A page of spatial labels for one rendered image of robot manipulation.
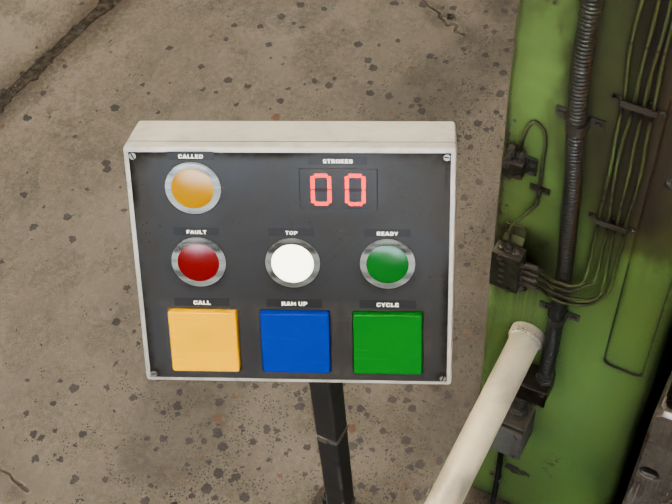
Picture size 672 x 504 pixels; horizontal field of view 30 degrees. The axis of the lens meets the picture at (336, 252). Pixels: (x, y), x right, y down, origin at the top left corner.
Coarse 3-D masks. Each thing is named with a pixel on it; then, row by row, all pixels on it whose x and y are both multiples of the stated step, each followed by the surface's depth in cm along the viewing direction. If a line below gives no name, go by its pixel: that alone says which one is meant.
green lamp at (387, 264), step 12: (372, 252) 131; (384, 252) 131; (396, 252) 131; (372, 264) 131; (384, 264) 131; (396, 264) 131; (408, 264) 131; (372, 276) 132; (384, 276) 132; (396, 276) 132
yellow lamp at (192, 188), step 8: (176, 176) 128; (184, 176) 128; (192, 176) 128; (200, 176) 128; (208, 176) 128; (176, 184) 129; (184, 184) 129; (192, 184) 129; (200, 184) 129; (208, 184) 129; (176, 192) 129; (184, 192) 129; (192, 192) 129; (200, 192) 129; (208, 192) 129; (176, 200) 130; (184, 200) 130; (192, 200) 129; (200, 200) 129; (208, 200) 129
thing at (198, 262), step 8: (184, 248) 132; (192, 248) 132; (200, 248) 132; (208, 248) 132; (184, 256) 132; (192, 256) 132; (200, 256) 132; (208, 256) 132; (216, 256) 132; (184, 264) 133; (192, 264) 133; (200, 264) 133; (208, 264) 133; (216, 264) 133; (184, 272) 133; (192, 272) 133; (200, 272) 133; (208, 272) 133; (216, 272) 133; (200, 280) 134
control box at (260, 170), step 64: (192, 128) 132; (256, 128) 132; (320, 128) 131; (384, 128) 131; (448, 128) 130; (128, 192) 130; (256, 192) 129; (320, 192) 128; (384, 192) 128; (448, 192) 128; (256, 256) 132; (320, 256) 132; (448, 256) 131; (256, 320) 136; (448, 320) 134
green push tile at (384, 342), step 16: (368, 320) 134; (384, 320) 134; (400, 320) 134; (416, 320) 134; (368, 336) 135; (384, 336) 135; (400, 336) 134; (416, 336) 134; (368, 352) 136; (384, 352) 136; (400, 352) 135; (416, 352) 135; (368, 368) 137; (384, 368) 136; (400, 368) 136; (416, 368) 136
